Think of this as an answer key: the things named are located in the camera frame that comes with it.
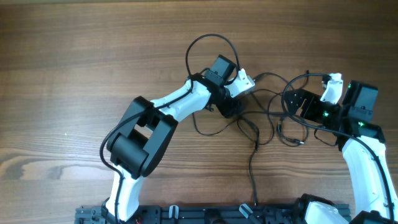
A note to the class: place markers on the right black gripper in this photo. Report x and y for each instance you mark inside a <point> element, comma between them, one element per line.
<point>298,101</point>

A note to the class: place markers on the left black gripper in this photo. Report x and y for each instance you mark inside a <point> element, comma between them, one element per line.
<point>234,104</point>

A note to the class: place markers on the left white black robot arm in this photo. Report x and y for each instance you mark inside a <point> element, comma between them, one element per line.
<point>138,143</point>

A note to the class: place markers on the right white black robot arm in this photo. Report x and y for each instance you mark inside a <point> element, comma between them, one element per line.
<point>347,115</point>

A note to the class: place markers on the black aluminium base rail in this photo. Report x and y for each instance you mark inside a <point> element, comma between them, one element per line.
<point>274,213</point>

